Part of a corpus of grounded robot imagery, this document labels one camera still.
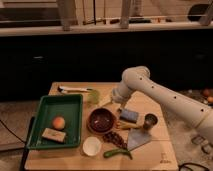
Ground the black cable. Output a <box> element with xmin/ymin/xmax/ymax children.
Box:
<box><xmin>0</xmin><ymin>118</ymin><xmax>27</xmax><ymax>145</ymax></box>

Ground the tan sponge block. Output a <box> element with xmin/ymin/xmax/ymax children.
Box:
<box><xmin>42</xmin><ymin>128</ymin><xmax>66</xmax><ymax>143</ymax></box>

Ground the metal cup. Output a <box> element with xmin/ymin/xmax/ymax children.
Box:
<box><xmin>143</xmin><ymin>113</ymin><xmax>158</xmax><ymax>131</ymax></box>

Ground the small white bowl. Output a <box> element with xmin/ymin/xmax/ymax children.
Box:
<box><xmin>82</xmin><ymin>136</ymin><xmax>102</xmax><ymax>156</ymax></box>

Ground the yellow banana toy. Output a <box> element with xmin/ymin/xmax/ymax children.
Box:
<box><xmin>116</xmin><ymin>123</ymin><xmax>140</xmax><ymax>130</ymax></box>

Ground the green plastic tray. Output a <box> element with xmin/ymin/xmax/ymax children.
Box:
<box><xmin>27</xmin><ymin>94</ymin><xmax>83</xmax><ymax>150</ymax></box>

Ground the blue sponge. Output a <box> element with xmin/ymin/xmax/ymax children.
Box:
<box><xmin>120</xmin><ymin>109</ymin><xmax>139</xmax><ymax>123</ymax></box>

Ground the dark grape bunch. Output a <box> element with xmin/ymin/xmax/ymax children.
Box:
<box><xmin>103</xmin><ymin>131</ymin><xmax>127</xmax><ymax>149</ymax></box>

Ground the light green cup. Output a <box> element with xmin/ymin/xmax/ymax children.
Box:
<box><xmin>88</xmin><ymin>90</ymin><xmax>100</xmax><ymax>104</ymax></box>

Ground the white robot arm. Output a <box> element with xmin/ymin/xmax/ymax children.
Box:
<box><xmin>111</xmin><ymin>66</ymin><xmax>213</xmax><ymax>144</ymax></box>

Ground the white handled knife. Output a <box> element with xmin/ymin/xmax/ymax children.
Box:
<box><xmin>57</xmin><ymin>86</ymin><xmax>93</xmax><ymax>93</ymax></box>

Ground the grey triangular cloth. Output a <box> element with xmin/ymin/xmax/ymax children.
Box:
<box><xmin>127</xmin><ymin>129</ymin><xmax>151</xmax><ymax>151</ymax></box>

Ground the dark brown bowl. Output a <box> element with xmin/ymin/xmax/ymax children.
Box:
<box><xmin>87</xmin><ymin>108</ymin><xmax>116</xmax><ymax>134</ymax></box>

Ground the orange fruit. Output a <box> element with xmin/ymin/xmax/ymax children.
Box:
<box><xmin>52</xmin><ymin>116</ymin><xmax>65</xmax><ymax>130</ymax></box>

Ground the green chili pepper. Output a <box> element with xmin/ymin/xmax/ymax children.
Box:
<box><xmin>103</xmin><ymin>148</ymin><xmax>133</xmax><ymax>160</ymax></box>

